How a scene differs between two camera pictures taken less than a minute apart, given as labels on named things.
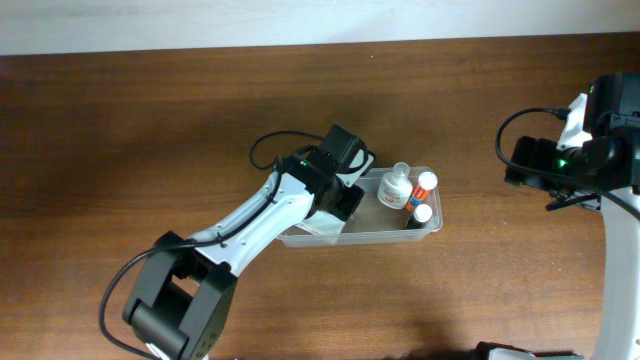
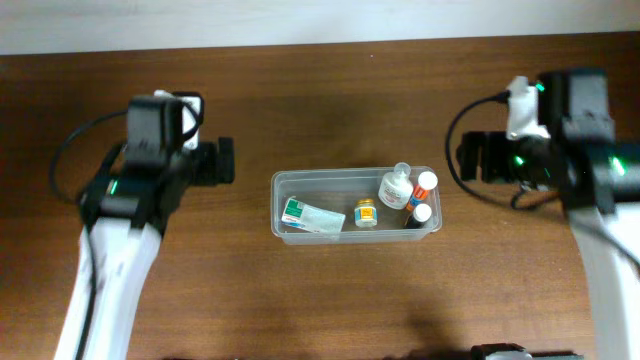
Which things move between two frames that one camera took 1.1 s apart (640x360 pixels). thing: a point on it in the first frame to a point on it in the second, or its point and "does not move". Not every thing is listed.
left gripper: (345, 210) to (211, 158)
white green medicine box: (322, 223) does not move
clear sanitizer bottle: (394, 189) does not move
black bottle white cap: (421, 215) does not move
